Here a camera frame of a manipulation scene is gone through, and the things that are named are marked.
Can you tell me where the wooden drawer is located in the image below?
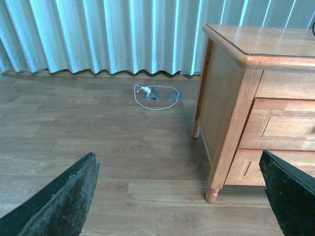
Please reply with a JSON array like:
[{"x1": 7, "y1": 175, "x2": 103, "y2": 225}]
[
  {"x1": 239, "y1": 98, "x2": 315, "y2": 151},
  {"x1": 225, "y1": 149, "x2": 315, "y2": 186}
]

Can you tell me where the white charger cable on floor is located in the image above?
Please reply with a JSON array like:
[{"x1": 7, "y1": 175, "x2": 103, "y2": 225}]
[{"x1": 133, "y1": 84, "x2": 180, "y2": 111}]

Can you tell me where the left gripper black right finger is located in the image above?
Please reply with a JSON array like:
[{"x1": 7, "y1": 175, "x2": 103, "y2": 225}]
[{"x1": 259, "y1": 150, "x2": 315, "y2": 236}]

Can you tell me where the open metal floor socket box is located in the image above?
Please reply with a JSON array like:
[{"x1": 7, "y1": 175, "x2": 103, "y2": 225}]
[{"x1": 143, "y1": 87, "x2": 160, "y2": 100}]

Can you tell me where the closed metal floor socket plate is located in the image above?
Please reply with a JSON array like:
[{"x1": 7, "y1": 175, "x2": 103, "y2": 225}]
[{"x1": 165, "y1": 92, "x2": 185, "y2": 101}]

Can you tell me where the wooden nightstand cabinet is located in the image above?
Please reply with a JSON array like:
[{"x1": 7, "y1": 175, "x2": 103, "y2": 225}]
[{"x1": 192, "y1": 24, "x2": 315, "y2": 203}]

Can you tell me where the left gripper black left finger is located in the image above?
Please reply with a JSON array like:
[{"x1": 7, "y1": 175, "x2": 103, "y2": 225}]
[{"x1": 0, "y1": 152, "x2": 100, "y2": 236}]

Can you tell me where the pale green pleated curtain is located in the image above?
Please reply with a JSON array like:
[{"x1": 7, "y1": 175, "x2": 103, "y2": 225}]
[{"x1": 0, "y1": 0, "x2": 315, "y2": 75}]

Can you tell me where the white plug adapter on floor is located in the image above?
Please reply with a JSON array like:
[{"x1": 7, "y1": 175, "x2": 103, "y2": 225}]
[{"x1": 142, "y1": 87, "x2": 151, "y2": 94}]

